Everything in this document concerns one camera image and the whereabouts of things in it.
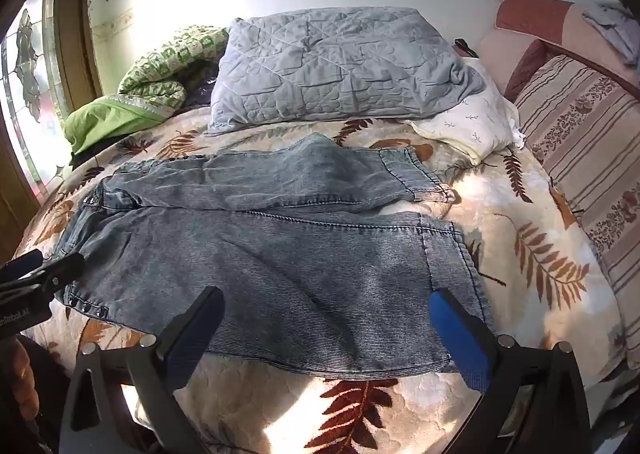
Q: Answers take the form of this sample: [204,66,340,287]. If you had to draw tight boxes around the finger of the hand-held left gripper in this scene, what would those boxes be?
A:
[0,253,87,307]
[0,249,45,285]

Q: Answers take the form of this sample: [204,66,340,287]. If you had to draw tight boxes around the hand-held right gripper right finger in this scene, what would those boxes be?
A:
[430,288,593,454]

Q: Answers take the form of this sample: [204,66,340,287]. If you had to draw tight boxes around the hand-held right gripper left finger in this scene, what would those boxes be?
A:
[60,286,226,454]

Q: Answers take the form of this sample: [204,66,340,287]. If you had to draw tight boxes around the grey-blue denim pants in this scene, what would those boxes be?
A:
[52,133,496,375]

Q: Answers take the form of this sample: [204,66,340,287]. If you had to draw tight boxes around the person's left hand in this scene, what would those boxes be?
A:
[0,336,40,420]

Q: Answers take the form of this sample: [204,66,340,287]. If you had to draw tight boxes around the cream leaf-print blanket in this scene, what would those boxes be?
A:
[12,104,640,454]

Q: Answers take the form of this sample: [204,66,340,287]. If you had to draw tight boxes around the plain green cloth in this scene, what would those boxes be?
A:
[64,94,168,155]

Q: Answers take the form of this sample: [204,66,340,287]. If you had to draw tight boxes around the stained glass window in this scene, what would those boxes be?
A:
[0,0,68,205]

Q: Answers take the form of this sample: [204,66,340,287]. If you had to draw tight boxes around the white pillow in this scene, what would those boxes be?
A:
[405,56,526,165]

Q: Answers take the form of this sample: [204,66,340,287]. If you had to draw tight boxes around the dark purple cloth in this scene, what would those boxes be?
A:
[182,61,226,107]

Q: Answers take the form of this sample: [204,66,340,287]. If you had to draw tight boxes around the green patterned quilt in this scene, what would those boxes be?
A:
[117,25,230,110]

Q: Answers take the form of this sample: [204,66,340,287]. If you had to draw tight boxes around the striped beige cushion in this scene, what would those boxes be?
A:
[515,54,640,350]

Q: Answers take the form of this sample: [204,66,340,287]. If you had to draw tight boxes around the grey quilted pillow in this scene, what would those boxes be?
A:
[206,8,486,135]

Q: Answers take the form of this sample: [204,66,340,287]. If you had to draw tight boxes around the pink and brown headboard cover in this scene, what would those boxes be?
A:
[477,0,640,104]

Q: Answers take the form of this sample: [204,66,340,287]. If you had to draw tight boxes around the light purple cloth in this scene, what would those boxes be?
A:
[582,0,640,65]

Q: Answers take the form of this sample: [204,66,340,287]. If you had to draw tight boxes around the wooden window frame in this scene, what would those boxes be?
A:
[52,0,103,107]

